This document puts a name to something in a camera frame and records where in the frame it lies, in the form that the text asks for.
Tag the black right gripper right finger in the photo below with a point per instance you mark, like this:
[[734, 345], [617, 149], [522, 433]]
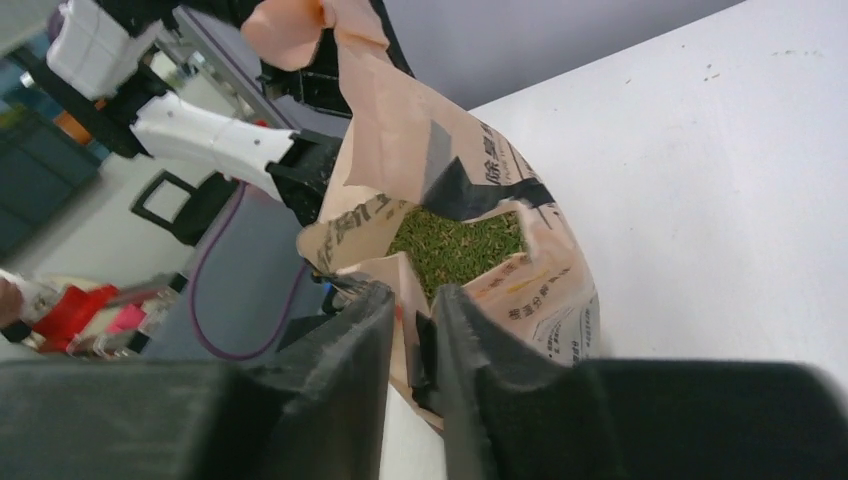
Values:
[[510, 413]]

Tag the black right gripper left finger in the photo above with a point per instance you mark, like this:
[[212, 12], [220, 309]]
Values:
[[316, 411]]

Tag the beige cat litter bag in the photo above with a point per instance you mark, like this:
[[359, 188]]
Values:
[[409, 149]]

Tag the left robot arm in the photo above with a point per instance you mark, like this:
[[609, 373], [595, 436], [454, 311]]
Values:
[[94, 70]]

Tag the green cat litter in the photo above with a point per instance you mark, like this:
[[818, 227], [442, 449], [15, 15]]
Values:
[[442, 251]]

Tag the black stool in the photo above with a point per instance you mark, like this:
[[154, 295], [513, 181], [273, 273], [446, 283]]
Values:
[[202, 206]]

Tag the red plastic bin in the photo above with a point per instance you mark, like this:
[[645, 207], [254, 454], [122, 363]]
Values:
[[70, 316]]

